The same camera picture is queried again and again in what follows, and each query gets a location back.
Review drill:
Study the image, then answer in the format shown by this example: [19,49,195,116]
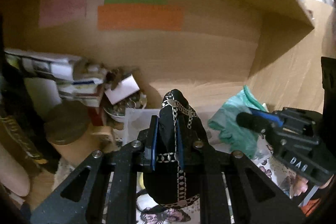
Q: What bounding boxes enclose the green knitted cloth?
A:
[207,85,268,159]

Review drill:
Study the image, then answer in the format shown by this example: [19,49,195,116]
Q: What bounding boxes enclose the person's right hand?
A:
[293,174,309,196]

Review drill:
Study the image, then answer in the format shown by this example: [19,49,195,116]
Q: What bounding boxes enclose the clear plastic storage box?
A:
[122,107,211,147]

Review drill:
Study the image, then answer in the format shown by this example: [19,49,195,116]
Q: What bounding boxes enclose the white bowl of coins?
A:
[103,91,147,123]

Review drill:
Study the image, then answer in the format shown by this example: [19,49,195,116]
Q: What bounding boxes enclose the butterfly print cloth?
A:
[55,134,310,224]

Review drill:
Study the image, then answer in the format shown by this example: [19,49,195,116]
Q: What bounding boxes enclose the brown lidded canister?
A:
[45,101,116,166]

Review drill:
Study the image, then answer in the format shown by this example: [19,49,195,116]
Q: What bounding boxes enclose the stack of papers and books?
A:
[5,48,108,107]

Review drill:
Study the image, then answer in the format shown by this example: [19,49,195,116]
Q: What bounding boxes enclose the orange paper strip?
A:
[97,3,184,31]

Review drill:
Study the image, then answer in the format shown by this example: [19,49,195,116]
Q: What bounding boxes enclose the dark wine bottle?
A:
[1,64,60,174]

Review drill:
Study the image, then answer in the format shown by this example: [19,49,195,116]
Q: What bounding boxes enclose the white cylindrical roll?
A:
[0,145,30,197]

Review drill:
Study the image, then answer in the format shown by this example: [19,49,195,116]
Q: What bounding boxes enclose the pink paper sheet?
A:
[39,0,87,28]

